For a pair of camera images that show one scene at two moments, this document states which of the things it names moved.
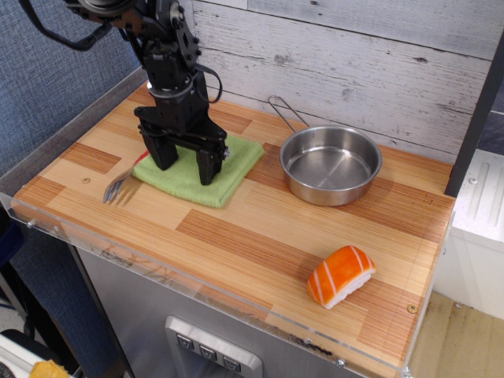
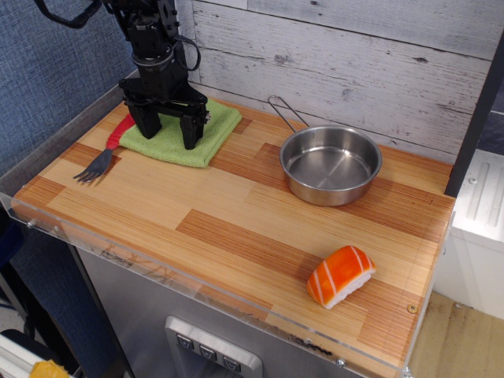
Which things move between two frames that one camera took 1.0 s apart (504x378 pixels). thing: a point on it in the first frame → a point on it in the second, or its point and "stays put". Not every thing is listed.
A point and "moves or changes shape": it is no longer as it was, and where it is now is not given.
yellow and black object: (48, 368) stays put
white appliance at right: (472, 267) stays put
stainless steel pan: (328, 165) stays put
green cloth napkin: (183, 180) moves or changes shape
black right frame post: (474, 138) stays put
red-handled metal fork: (113, 188) → (102, 164)
